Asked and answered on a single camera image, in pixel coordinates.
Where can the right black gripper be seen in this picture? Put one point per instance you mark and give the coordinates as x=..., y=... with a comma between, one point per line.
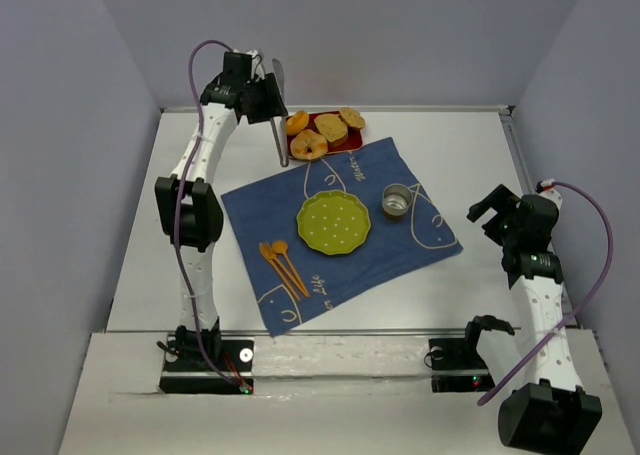
x=498, y=203

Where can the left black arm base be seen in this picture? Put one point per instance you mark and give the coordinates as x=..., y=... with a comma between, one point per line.
x=189, y=374

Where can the aluminium front rail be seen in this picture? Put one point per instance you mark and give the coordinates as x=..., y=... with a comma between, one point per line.
x=350, y=332

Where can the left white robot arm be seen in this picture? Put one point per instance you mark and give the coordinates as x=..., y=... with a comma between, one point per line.
x=190, y=213

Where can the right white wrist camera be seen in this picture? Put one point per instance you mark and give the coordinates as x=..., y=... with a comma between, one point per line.
x=547, y=190

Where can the metal tongs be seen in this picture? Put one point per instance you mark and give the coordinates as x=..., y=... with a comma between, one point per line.
x=278, y=107

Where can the green dotted plate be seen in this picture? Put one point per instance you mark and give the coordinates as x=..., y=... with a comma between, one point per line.
x=333, y=222

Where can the metal cup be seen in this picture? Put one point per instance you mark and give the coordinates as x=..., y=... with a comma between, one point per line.
x=396, y=201

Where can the orange wooden spoon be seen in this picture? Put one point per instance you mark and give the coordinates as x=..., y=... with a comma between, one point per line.
x=280, y=247

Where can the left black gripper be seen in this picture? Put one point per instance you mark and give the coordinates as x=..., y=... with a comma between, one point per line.
x=273, y=104

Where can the brown bread slice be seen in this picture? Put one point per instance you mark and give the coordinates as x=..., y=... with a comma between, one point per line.
x=332, y=128

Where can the blue fish placemat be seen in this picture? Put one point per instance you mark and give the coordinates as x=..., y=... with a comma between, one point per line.
x=265, y=211

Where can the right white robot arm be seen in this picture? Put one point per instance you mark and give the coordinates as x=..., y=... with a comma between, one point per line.
x=543, y=405

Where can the seeded bread roll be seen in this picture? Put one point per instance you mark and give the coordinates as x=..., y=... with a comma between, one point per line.
x=352, y=118

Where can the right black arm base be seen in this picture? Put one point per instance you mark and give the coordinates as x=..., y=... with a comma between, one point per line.
x=454, y=369

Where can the small orange bagel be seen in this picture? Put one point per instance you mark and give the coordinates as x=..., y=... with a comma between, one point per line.
x=296, y=123

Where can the large glazed bagel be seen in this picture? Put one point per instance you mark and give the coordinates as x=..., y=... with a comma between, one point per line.
x=308, y=145

